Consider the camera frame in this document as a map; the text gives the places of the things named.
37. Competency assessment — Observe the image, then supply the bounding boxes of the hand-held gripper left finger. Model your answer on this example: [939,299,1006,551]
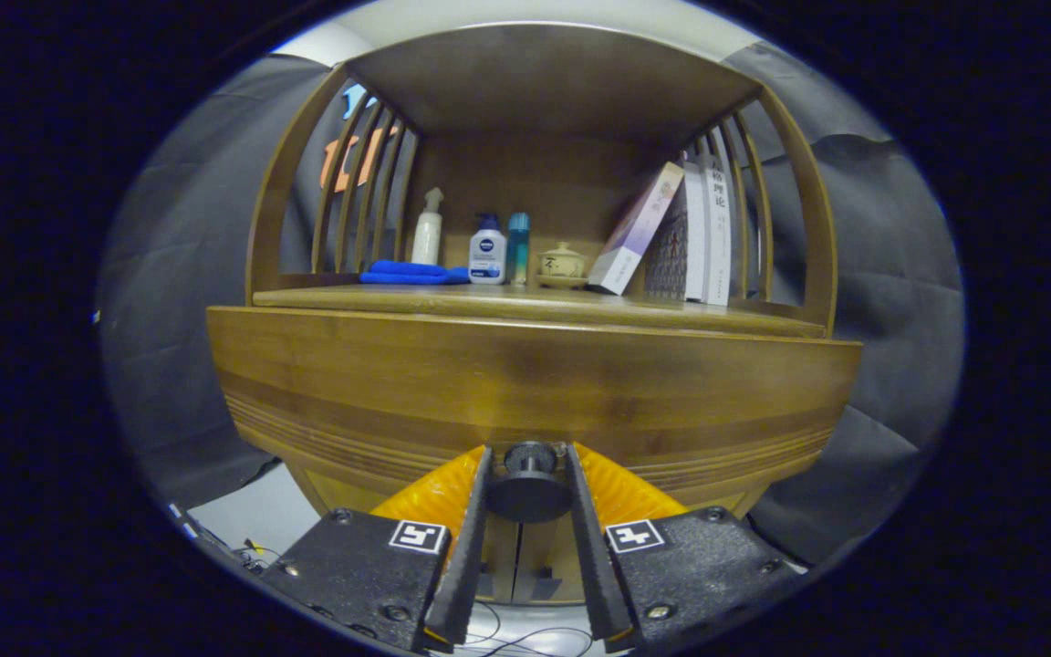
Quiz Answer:
[261,444,495,653]

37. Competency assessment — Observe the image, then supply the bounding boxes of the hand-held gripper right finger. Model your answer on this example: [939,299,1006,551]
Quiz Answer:
[565,443,805,653]

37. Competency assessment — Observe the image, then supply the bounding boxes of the wooden drawer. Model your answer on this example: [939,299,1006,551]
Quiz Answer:
[206,306,862,526]

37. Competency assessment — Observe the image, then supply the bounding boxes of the wooden countertop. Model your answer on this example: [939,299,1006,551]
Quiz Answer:
[252,281,827,339]

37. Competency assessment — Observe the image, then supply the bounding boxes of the wooden cabinet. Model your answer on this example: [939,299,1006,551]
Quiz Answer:
[206,23,862,608]

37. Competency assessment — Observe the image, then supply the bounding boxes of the blue folded cloth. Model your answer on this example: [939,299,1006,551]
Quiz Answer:
[359,260,472,287]

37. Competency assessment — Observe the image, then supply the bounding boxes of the beige lidded teacup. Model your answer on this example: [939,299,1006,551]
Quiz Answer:
[536,241,588,290]

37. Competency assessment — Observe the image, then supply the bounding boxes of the white lotion bottle blue cap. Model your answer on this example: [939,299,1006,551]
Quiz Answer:
[469,213,508,286]

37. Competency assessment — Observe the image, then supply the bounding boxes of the dark patterned book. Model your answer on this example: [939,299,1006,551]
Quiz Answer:
[644,182,691,300]

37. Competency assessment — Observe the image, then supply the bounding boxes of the teal slim bottle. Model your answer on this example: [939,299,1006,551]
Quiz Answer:
[506,213,532,287]

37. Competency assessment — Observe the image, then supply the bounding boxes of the white spray bottle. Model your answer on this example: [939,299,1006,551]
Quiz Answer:
[411,187,446,267]

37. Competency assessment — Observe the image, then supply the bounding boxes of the purple and white book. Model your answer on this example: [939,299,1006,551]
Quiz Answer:
[587,162,686,297]

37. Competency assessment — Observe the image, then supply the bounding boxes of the plain white book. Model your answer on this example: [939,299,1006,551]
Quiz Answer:
[682,162,711,304]

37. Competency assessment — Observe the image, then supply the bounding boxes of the black floor cables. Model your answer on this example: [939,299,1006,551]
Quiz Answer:
[453,600,595,656]

